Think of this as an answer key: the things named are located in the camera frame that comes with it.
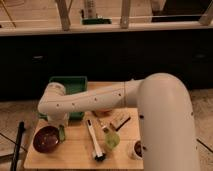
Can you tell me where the green pepper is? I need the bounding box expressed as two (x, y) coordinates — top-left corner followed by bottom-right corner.
(59, 125), (66, 142)

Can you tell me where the black pole left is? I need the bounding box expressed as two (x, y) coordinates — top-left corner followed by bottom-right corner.
(10, 121), (25, 171)

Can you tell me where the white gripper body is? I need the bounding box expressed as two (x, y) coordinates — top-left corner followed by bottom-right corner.
(47, 114), (69, 127)

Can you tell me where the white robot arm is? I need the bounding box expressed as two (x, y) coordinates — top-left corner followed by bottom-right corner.
(38, 73), (200, 171)

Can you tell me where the green plastic cup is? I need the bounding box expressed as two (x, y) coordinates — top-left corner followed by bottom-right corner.
(105, 132), (120, 150)

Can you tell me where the wooden block black edge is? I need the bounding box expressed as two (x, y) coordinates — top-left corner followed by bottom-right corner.
(110, 113), (131, 131)

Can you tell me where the white cup dark inside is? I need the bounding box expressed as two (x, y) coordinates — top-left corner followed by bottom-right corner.
(129, 140), (142, 160)

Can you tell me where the purple bowl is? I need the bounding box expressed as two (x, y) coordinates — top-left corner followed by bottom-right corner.
(33, 126), (60, 153)

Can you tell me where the green plastic tray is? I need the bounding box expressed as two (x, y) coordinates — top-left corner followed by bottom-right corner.
(38, 76), (87, 121)

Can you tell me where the orange carrot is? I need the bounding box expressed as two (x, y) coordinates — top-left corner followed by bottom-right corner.
(92, 109), (112, 117)

